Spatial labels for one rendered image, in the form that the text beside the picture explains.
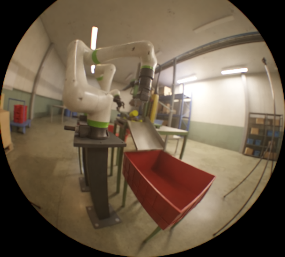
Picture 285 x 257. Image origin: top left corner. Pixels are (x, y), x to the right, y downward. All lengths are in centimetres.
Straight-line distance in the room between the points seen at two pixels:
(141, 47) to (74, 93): 38
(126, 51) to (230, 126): 555
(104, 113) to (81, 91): 17
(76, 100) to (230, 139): 572
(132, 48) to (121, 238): 143
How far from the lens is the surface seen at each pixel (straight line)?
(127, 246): 108
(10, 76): 472
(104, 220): 114
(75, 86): 36
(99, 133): 47
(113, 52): 59
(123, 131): 91
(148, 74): 55
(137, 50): 52
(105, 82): 95
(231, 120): 566
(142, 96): 52
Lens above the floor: 107
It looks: 1 degrees up
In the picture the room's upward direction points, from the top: 9 degrees clockwise
